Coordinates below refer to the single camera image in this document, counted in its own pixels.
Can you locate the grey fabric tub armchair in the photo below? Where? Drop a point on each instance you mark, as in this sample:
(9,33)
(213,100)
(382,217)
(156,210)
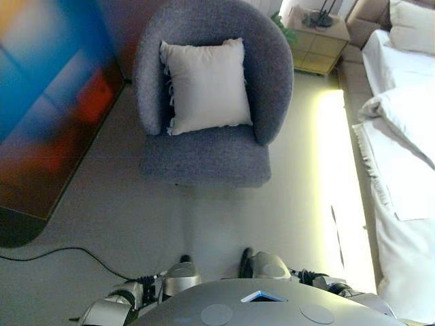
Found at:
(204,159)

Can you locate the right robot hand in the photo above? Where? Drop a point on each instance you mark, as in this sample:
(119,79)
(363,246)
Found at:
(307,276)

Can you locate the green leafy plant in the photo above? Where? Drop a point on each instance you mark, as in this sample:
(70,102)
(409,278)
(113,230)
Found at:
(284,30)

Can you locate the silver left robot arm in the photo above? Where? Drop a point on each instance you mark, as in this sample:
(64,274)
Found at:
(108,305)

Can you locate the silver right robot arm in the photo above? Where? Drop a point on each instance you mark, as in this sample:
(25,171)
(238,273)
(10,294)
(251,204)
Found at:
(367,300)

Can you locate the light wooden nightstand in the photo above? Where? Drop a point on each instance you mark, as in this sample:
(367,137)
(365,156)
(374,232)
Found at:
(319,47)

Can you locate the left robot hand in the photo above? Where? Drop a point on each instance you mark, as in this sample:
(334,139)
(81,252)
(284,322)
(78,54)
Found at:
(149,282)

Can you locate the bed with white sheet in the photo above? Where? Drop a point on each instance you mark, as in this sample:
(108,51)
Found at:
(391,68)

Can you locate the beige bed pillow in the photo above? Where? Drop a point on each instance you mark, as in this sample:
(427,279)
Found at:
(413,27)

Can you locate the grey robot torso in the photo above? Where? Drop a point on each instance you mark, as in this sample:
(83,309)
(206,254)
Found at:
(265,305)

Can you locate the white fringed square cushion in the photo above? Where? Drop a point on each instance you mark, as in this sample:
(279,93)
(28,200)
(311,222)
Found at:
(207,85)

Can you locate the silver left robot leg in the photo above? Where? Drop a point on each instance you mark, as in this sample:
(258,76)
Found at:
(181,276)

